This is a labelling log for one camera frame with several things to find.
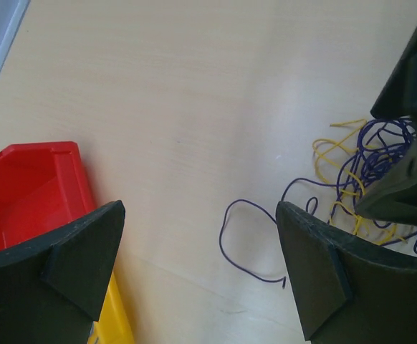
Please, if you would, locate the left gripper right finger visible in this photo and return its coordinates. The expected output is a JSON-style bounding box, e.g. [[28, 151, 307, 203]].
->
[[276, 201, 417, 343]]

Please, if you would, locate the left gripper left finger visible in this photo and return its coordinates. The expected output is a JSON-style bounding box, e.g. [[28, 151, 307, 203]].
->
[[0, 201, 125, 343]]

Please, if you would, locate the wire bundle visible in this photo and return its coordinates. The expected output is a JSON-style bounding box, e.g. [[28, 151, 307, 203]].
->
[[282, 118, 417, 256]]

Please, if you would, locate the purple wire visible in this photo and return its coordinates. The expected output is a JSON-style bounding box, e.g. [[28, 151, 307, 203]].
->
[[218, 199, 287, 290]]

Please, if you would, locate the yellow plastic bin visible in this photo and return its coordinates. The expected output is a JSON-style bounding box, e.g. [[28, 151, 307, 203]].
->
[[87, 274, 135, 344]]

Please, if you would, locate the red plastic bin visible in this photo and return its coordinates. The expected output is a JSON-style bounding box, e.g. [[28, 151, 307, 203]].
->
[[0, 141, 96, 251]]

